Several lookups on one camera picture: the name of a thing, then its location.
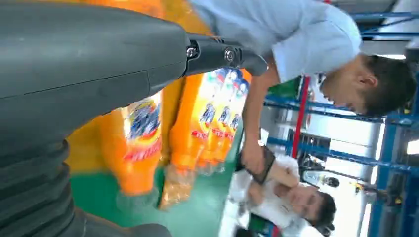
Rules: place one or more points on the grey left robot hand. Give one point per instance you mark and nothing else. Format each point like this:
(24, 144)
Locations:
(82, 59)

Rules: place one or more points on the orange drink bottle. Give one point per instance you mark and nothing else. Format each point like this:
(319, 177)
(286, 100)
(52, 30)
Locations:
(212, 144)
(183, 144)
(234, 134)
(134, 163)

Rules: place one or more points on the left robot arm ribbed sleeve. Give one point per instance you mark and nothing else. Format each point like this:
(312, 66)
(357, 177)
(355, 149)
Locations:
(32, 196)

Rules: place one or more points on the green table mat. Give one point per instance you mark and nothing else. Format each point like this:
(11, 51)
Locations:
(196, 212)

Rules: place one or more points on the person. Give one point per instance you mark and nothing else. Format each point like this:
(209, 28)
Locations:
(288, 36)
(284, 199)

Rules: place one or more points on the red post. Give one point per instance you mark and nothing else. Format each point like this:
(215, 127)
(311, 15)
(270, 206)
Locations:
(299, 117)

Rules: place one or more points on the blue metal rack frame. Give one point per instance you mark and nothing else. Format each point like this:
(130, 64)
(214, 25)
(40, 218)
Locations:
(386, 157)

